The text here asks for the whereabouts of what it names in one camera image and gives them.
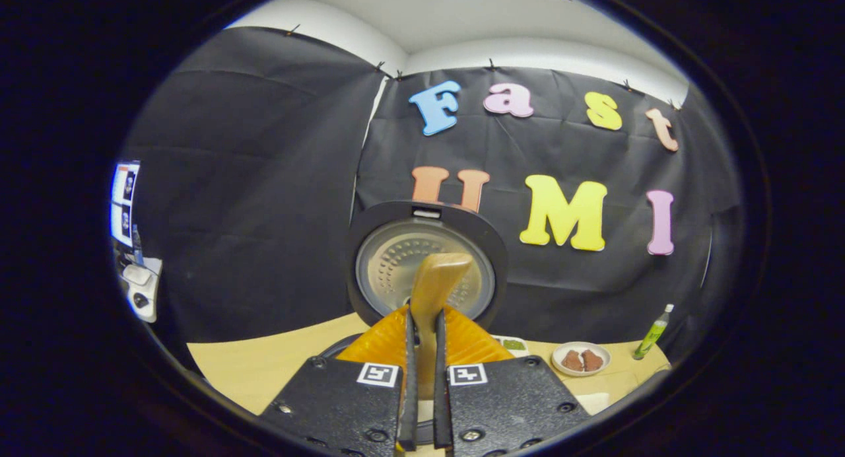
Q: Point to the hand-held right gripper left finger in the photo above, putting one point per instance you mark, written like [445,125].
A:
[410,391]

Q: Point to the bright display screen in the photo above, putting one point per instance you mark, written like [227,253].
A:
[124,203]

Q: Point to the white device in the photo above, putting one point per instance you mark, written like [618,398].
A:
[142,292]

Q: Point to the green tea bottle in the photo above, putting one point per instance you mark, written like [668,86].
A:
[653,331]

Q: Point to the black and silver rice cooker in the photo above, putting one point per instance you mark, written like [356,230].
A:
[396,259]

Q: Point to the white round plate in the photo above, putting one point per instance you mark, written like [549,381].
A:
[558,364]

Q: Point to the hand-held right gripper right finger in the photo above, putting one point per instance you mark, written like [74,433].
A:
[441,391]

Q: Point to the wooden spoon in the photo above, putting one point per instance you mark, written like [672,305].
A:
[436,285]

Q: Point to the white divided bean dish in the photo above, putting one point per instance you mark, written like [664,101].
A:
[513,345]

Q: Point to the brown meat piece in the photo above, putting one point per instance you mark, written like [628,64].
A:
[572,361]
[593,360]

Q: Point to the white rice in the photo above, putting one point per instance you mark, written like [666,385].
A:
[594,403]

